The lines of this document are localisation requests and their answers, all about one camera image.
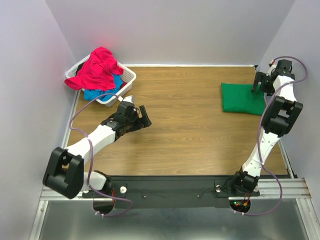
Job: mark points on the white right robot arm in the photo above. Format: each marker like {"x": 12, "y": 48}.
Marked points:
{"x": 280, "y": 114}

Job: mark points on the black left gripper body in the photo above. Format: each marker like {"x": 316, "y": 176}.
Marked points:
{"x": 133, "y": 123}

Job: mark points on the aluminium frame rail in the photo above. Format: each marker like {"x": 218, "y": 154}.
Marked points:
{"x": 278, "y": 213}

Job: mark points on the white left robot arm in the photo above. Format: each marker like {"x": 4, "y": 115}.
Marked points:
{"x": 65, "y": 172}

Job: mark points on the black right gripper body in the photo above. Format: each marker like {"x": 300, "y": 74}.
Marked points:
{"x": 259, "y": 78}

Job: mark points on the blue t shirt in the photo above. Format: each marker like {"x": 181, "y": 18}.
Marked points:
{"x": 89, "y": 95}

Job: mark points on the red t shirt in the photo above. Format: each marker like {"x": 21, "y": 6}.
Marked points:
{"x": 96, "y": 72}

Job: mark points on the green t shirt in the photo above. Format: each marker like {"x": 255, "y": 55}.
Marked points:
{"x": 239, "y": 98}

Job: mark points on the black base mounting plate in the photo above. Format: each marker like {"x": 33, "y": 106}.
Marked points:
{"x": 179, "y": 191}

